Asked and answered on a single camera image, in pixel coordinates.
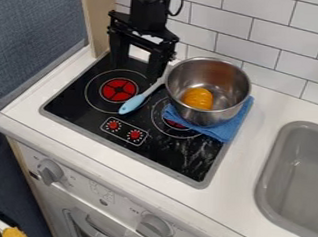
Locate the blue cloth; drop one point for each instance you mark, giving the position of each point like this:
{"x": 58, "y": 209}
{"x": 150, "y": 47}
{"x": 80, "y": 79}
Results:
{"x": 228, "y": 127}

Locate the orange toy food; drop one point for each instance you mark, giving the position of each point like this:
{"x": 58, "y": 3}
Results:
{"x": 197, "y": 98}

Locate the toy sink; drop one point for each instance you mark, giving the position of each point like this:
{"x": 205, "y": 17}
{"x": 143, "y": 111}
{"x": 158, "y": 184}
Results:
{"x": 296, "y": 181}

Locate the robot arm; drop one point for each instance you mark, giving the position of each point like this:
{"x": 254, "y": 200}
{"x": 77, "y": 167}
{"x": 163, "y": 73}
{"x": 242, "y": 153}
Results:
{"x": 147, "y": 9}

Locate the silver pot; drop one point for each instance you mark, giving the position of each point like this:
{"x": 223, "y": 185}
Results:
{"x": 213, "y": 75}

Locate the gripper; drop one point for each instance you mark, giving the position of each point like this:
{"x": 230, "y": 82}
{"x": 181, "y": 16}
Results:
{"x": 126, "y": 26}

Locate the blue spatula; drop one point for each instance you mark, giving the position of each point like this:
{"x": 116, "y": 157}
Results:
{"x": 134, "y": 103}

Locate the toy stove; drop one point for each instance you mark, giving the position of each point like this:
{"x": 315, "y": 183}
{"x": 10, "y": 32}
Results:
{"x": 99, "y": 120}

